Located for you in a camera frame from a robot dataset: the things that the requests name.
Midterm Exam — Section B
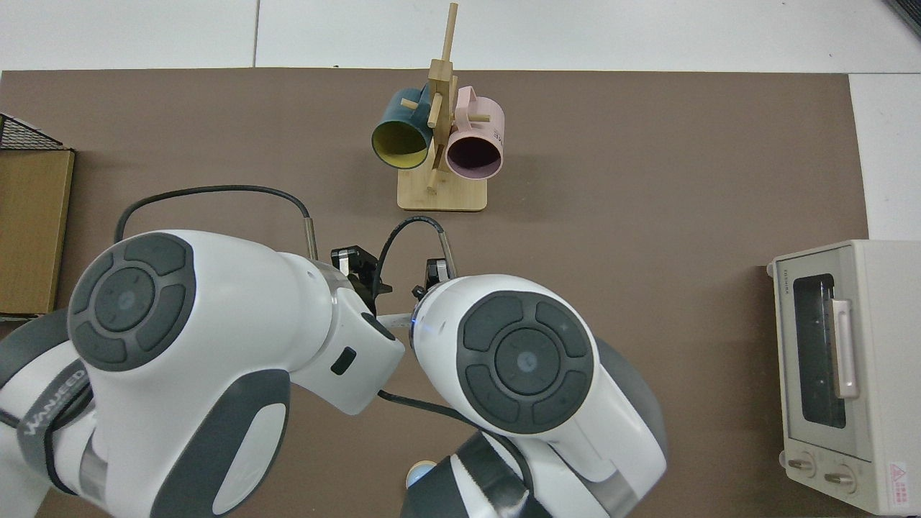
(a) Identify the dark grey device edge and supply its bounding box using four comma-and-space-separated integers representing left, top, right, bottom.
884, 0, 921, 37

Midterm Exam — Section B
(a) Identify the pink mug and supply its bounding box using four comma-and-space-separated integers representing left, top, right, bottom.
445, 86, 506, 181

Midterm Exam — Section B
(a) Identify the wire basket with wooden floor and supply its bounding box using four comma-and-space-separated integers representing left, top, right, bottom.
0, 113, 76, 322

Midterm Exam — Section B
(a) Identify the wooden cup stand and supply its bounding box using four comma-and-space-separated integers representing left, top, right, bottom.
397, 2, 491, 212

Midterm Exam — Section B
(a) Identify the brown table cloth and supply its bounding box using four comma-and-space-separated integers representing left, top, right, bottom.
0, 68, 871, 518

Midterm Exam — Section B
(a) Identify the pale toaster oven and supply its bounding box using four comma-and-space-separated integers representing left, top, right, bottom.
766, 240, 921, 516

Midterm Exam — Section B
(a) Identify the dark teal mug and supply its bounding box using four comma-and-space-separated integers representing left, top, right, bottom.
371, 85, 435, 171

